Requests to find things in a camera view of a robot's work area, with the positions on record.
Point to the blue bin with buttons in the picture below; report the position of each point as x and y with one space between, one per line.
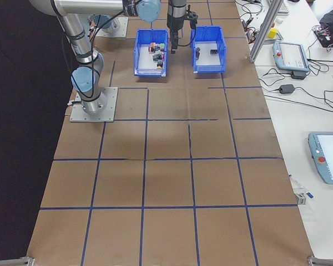
152 34

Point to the blue bin with capacitors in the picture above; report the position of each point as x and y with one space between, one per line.
208 33

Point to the green white push button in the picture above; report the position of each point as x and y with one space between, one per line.
161 46

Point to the red mushroom stop button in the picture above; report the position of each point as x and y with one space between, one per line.
163 57

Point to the yellow push button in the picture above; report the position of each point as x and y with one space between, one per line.
160 65

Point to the black button with red cap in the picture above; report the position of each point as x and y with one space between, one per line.
151 49

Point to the black green contact block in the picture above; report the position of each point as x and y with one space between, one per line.
156 57

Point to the dark cylindrical capacitor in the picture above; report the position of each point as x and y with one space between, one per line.
213 51
198 53

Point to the white foam bin liner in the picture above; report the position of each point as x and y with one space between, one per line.
208 59
145 62

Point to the grey usb adapter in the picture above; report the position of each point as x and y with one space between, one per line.
251 36
243 22

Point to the yellow cube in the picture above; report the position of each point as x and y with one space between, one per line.
272 33

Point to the grey teach pendant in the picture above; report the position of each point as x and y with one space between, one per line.
330 158
290 55

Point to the black power adapter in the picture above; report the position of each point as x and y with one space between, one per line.
287 88
298 75

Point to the small blue stick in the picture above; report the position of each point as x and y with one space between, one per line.
309 194

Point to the aluminium profile bar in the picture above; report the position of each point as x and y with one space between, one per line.
326 261
11 261

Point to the grey selector switch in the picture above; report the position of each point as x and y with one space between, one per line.
157 51

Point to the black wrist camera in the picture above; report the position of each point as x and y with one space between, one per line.
192 18

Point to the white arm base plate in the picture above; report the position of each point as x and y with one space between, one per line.
111 99
122 27

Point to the aluminium profile post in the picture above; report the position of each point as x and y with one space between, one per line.
266 27

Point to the black frame cover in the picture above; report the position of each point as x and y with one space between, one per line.
16 110

